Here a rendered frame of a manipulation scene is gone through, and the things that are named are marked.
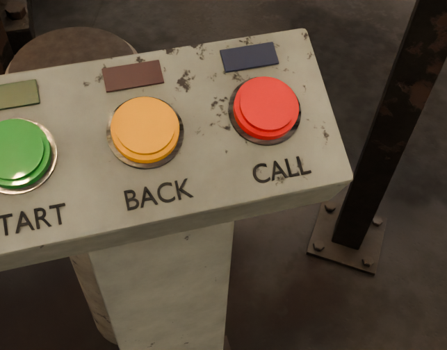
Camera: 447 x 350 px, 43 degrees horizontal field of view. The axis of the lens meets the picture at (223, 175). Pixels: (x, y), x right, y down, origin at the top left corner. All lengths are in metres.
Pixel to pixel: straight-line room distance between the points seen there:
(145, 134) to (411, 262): 0.76
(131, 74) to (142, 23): 1.04
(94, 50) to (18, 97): 0.18
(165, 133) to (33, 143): 0.07
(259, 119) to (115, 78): 0.09
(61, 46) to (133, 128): 0.22
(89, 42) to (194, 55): 0.19
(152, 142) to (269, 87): 0.08
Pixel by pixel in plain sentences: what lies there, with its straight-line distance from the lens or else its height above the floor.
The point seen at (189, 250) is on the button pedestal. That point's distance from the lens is 0.39.
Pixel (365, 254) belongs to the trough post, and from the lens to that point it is 1.01.
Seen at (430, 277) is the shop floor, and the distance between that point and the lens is 1.03.
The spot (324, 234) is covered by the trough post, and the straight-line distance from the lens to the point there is 1.01.
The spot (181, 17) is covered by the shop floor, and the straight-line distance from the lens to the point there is 1.41.
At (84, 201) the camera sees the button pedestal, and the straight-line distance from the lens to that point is 0.33.
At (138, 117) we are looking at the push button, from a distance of 0.33.
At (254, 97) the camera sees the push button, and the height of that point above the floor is 0.61.
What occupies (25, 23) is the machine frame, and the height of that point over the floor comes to 0.07.
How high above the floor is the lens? 0.85
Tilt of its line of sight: 53 degrees down
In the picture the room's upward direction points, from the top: 3 degrees clockwise
